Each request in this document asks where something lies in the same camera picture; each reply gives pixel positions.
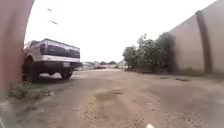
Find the green bushes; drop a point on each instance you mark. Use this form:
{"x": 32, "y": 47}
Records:
{"x": 148, "y": 53}

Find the brown dirt road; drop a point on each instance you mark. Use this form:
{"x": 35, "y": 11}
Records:
{"x": 126, "y": 100}

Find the pickup truck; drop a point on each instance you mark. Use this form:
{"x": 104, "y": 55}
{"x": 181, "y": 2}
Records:
{"x": 53, "y": 58}

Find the robot's own part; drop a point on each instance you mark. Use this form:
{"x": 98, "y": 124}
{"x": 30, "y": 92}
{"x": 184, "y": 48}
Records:
{"x": 150, "y": 126}

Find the patch of weeds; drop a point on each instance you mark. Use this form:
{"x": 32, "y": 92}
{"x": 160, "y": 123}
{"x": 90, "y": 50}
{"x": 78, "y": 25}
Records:
{"x": 25, "y": 90}

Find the tall pale wall with pillar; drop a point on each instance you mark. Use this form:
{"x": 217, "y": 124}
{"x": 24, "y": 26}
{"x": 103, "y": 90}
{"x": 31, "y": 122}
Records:
{"x": 200, "y": 43}

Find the red wall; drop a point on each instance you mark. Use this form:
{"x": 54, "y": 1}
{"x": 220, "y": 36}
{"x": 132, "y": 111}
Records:
{"x": 11, "y": 43}

